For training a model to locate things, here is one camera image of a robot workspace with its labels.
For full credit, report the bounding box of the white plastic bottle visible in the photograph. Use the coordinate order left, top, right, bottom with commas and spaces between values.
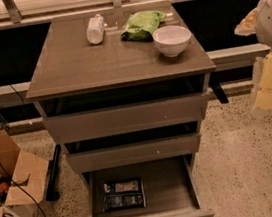
86, 14, 105, 45

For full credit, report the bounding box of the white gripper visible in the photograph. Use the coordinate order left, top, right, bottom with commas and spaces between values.
234, 0, 272, 112

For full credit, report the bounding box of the grey drawer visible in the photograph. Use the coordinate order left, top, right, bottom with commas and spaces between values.
43, 94, 208, 144
67, 132, 201, 173
88, 156, 214, 217

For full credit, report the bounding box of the cardboard box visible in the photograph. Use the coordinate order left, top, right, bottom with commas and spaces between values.
0, 130, 49, 217

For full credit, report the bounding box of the grey top drawer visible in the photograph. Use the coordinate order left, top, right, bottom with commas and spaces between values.
43, 94, 208, 144

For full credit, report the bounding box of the grey middle drawer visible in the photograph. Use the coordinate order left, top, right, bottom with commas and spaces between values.
67, 132, 201, 173

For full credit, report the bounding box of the green chip bag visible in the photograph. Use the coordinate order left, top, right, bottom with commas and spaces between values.
121, 10, 166, 41

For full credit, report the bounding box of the black stand foot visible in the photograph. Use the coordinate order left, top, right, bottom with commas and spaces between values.
45, 145, 61, 202

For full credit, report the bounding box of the grey drawer cabinet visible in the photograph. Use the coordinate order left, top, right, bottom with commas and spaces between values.
15, 0, 229, 183

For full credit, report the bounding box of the blue chip bag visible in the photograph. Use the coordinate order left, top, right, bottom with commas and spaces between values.
103, 178, 146, 212

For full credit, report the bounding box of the white bowl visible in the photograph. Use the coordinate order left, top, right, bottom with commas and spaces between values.
153, 25, 192, 57

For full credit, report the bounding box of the grey bottom drawer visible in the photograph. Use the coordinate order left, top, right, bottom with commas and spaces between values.
88, 156, 214, 217

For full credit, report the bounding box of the black cable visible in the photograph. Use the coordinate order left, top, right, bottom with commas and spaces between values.
0, 83, 54, 217

